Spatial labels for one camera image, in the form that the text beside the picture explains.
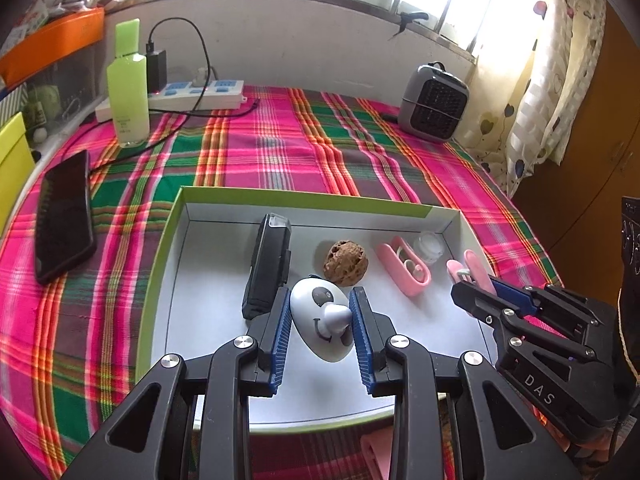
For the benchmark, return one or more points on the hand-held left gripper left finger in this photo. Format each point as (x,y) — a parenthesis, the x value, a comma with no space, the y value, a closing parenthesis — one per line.
(277,345)

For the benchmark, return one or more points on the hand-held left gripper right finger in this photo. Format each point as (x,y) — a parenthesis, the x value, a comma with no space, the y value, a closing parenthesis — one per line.
(360,340)

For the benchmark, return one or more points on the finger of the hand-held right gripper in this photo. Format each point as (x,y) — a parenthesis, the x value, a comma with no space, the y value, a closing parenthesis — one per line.
(510,295)
(470,300)

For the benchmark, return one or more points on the pink clip stapler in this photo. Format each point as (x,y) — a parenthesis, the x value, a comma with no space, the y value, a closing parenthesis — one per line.
(475,267)

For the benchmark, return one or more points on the white panda face gadget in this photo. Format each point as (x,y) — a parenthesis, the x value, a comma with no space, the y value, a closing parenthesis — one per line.
(312,320)

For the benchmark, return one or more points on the small clear plastic jar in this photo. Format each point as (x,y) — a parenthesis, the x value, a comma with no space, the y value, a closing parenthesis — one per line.
(429,246)

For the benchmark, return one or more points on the pink earbud case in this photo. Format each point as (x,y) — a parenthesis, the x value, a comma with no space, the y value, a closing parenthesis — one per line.
(400,272)

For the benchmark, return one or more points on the brown walnut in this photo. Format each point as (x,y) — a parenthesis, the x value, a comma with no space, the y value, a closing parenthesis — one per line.
(345,259)

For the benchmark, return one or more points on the black rectangular device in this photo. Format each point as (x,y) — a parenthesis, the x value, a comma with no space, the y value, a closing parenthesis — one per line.
(267,260)

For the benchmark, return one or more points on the green cardboard box tray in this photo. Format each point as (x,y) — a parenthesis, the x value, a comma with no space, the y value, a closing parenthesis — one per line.
(210,280)

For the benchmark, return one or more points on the wooden cabinet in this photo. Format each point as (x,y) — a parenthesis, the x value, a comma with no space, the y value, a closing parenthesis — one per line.
(590,200)

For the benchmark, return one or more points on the black patterned object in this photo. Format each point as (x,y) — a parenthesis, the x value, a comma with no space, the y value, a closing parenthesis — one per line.
(631,240)

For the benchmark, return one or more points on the grey portable heater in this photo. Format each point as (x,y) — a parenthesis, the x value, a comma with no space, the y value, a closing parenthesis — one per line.
(430,105)

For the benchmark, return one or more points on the heart patterned curtain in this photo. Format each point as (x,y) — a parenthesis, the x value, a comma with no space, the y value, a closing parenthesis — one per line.
(550,85)

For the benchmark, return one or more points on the black smartphone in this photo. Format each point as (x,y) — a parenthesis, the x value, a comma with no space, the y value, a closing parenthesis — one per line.
(65,215)

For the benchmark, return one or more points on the white power strip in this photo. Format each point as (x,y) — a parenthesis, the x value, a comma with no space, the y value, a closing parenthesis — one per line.
(220,92)

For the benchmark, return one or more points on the white plug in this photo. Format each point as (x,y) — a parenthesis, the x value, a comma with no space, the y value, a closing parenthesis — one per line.
(201,76)

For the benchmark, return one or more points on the green plastic bottle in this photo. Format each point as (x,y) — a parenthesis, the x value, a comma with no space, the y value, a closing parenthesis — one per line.
(127,95)

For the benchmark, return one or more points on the black charger plug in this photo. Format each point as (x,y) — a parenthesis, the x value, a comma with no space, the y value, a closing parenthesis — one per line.
(156,70)

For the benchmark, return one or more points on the yellow cardboard box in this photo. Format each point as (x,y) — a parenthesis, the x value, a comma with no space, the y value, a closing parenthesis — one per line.
(12,170)

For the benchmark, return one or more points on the clear plastic storage box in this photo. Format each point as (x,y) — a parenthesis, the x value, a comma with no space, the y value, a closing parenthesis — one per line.
(65,90)

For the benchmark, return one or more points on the grey striped box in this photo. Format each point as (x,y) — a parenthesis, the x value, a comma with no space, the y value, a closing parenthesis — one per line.
(11,105)

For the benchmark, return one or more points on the orange storage tray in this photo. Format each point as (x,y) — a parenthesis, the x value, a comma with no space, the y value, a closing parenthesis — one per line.
(50,40)

